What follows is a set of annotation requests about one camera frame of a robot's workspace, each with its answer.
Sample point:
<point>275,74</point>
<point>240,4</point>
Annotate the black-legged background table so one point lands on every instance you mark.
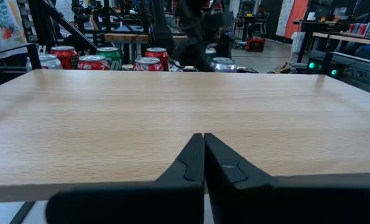
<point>343,37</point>

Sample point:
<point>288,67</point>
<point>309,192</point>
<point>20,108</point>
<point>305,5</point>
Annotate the silver Diet Coke can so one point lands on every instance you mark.
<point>51,62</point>
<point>223,65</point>

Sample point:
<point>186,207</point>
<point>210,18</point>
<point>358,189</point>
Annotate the white bin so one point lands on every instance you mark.
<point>297,42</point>

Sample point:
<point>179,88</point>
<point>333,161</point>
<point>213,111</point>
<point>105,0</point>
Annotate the green Sprite can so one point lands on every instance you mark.
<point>210,55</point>
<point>113,57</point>

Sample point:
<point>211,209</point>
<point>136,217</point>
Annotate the red Coca-Cola Zero can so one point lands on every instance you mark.
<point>160,54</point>

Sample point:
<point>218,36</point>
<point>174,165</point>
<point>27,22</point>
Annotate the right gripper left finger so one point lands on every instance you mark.
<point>172,202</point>

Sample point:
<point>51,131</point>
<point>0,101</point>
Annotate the red toolbox on floor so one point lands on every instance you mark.
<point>255,45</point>

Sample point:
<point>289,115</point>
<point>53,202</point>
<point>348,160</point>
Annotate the orange white hanging banner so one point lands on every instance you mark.
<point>293,15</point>

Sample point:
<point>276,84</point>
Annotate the person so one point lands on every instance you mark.
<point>65,15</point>

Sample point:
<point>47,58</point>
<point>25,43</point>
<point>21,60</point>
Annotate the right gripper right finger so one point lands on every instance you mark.
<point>234,193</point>

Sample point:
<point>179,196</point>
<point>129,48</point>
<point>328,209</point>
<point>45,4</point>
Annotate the floral patterned cloth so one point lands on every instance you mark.
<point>4,25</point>

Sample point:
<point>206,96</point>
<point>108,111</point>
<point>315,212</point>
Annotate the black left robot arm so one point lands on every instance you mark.
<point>197,46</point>

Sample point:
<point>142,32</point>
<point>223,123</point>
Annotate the wooden shelf black frame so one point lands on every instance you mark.
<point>110,124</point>

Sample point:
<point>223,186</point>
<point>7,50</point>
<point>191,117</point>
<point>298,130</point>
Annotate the black box green lights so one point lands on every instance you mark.
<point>352,71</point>

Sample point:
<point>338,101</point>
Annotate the wooden background table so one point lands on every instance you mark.
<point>125,38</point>

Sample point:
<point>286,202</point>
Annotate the black background chair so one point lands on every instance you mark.
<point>260,23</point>

